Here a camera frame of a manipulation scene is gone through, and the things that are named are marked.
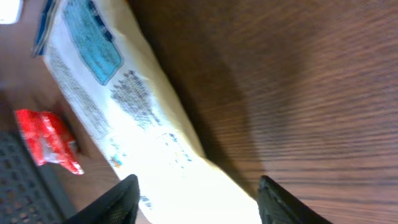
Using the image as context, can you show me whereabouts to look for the dark grey plastic basket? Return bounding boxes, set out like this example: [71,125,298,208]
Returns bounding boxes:
[1,131,77,224]

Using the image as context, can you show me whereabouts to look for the orange snack bag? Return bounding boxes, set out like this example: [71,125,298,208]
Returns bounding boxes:
[14,109,84,175]

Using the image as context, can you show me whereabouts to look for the white barcode scanner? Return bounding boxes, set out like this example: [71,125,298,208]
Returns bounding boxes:
[0,0,24,24]

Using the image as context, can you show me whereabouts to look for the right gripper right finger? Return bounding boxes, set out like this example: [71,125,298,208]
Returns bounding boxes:
[257,175,331,224]

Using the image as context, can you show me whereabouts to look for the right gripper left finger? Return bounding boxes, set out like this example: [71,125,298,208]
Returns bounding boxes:
[63,174,140,224]

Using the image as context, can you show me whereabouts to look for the pale yellow snack bag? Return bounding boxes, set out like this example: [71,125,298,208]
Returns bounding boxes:
[32,0,261,224]

